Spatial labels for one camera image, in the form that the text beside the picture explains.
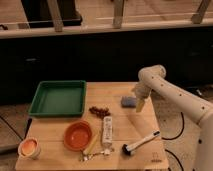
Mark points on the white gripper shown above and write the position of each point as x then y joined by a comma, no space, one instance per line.
142,92

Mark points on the blue sponge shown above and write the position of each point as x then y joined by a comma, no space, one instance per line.
128,102

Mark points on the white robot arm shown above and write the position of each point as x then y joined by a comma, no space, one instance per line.
197,109

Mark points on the green plastic tray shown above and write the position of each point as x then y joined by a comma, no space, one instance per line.
59,99

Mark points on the bunch of dark grapes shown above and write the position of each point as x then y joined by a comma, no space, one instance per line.
100,112

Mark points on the metal spoon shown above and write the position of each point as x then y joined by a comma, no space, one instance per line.
88,157

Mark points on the yellow stick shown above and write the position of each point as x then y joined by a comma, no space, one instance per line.
91,145

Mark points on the orange bowl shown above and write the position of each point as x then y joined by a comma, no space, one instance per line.
77,135

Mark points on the small orange cup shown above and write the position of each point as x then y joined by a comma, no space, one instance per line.
29,148

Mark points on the white handled black brush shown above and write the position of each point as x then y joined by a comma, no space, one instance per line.
128,149

